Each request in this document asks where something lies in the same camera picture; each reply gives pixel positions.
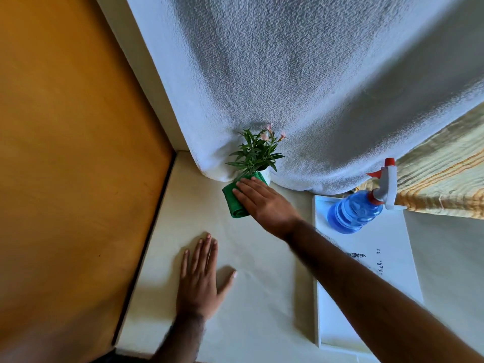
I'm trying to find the person's left hand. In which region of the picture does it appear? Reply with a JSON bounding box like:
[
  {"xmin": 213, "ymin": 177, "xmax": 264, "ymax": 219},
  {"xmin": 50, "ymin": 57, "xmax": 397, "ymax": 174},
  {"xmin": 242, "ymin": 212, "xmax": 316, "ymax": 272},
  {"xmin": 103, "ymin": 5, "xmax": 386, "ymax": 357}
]
[{"xmin": 176, "ymin": 233, "xmax": 238, "ymax": 321}]

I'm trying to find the person's right hand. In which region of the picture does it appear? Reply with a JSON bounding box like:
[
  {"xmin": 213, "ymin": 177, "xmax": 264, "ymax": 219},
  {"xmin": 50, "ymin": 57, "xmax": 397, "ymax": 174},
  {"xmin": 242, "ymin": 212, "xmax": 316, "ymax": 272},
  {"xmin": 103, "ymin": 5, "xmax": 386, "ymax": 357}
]
[{"xmin": 232, "ymin": 177, "xmax": 304, "ymax": 240}]

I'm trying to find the green cleaning cloth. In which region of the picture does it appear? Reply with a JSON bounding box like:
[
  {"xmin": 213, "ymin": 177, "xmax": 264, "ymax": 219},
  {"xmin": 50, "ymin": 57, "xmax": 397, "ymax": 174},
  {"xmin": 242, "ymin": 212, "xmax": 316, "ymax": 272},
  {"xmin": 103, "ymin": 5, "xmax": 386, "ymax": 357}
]
[{"xmin": 222, "ymin": 172, "xmax": 269, "ymax": 219}]

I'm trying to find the person's right forearm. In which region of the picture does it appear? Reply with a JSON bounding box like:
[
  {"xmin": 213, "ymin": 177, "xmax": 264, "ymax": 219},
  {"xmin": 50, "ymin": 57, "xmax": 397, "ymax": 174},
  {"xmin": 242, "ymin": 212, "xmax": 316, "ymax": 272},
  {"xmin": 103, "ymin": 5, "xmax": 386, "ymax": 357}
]
[{"xmin": 286, "ymin": 220, "xmax": 484, "ymax": 363}]

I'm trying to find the person's left forearm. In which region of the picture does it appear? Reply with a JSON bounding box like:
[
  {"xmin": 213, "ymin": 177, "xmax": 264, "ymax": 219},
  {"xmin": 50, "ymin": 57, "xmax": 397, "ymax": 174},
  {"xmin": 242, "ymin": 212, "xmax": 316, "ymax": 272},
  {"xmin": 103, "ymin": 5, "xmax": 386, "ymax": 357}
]
[{"xmin": 151, "ymin": 313, "xmax": 206, "ymax": 363}]

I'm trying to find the small potted flowering plant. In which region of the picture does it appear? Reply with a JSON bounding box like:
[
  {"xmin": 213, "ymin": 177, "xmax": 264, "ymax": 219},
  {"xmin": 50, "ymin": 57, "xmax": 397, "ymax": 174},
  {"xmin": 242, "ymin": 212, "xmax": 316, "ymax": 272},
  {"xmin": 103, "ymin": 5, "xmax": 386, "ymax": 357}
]
[{"xmin": 226, "ymin": 123, "xmax": 287, "ymax": 186}]

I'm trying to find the blue spray bottle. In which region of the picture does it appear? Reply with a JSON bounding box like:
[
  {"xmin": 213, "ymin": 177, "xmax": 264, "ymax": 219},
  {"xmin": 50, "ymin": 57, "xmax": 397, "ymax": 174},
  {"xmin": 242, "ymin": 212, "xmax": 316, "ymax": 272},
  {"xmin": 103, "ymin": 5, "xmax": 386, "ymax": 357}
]
[{"xmin": 327, "ymin": 158, "xmax": 408, "ymax": 235}]

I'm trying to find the white textured curtain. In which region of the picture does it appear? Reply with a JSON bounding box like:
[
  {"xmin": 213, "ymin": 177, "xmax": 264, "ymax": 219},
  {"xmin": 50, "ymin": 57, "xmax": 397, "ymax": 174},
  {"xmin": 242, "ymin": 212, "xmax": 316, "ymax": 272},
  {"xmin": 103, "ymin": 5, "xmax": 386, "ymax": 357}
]
[{"xmin": 125, "ymin": 0, "xmax": 484, "ymax": 196}]

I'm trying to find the white tray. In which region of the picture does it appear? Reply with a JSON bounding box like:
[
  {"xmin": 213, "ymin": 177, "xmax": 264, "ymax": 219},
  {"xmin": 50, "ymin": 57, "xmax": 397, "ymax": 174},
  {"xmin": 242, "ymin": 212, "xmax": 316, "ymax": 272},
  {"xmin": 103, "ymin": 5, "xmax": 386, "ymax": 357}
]
[{"xmin": 312, "ymin": 195, "xmax": 425, "ymax": 355}]

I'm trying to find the orange wooden panel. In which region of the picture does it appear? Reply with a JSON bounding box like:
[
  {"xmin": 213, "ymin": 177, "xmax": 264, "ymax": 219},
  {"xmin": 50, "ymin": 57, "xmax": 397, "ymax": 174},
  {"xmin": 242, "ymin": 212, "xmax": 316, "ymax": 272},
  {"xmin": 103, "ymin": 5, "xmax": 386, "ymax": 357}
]
[{"xmin": 0, "ymin": 0, "xmax": 174, "ymax": 363}]

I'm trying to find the yellow striped cloth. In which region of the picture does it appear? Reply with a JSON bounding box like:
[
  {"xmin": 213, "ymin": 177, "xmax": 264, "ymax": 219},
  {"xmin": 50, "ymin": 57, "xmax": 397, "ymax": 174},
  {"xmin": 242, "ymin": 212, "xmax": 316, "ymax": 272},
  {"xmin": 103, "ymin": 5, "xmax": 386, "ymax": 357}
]
[{"xmin": 355, "ymin": 104, "xmax": 484, "ymax": 220}]

